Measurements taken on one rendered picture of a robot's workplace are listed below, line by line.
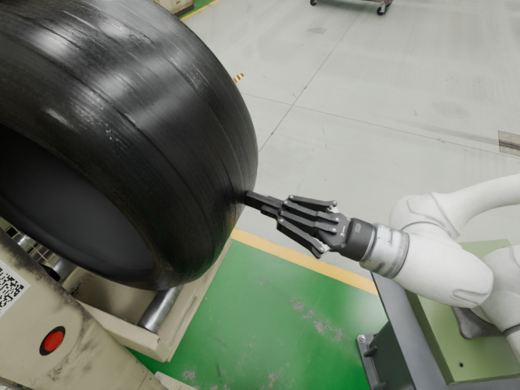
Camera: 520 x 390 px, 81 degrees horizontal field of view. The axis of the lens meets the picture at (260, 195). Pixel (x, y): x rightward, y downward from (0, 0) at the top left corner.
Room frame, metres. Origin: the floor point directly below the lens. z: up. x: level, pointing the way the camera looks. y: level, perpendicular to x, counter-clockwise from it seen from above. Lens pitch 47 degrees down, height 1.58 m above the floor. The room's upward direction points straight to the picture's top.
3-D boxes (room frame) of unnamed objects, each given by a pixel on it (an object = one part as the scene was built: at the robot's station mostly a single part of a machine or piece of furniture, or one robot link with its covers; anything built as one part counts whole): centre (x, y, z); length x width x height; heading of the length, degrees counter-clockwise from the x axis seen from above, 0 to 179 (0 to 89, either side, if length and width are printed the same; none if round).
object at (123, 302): (0.43, 0.32, 0.80); 0.37 x 0.36 x 0.02; 69
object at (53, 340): (0.16, 0.34, 1.06); 0.03 x 0.02 x 0.03; 159
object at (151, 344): (0.26, 0.38, 0.90); 0.40 x 0.03 x 0.10; 69
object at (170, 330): (0.38, 0.19, 0.83); 0.36 x 0.09 x 0.06; 159
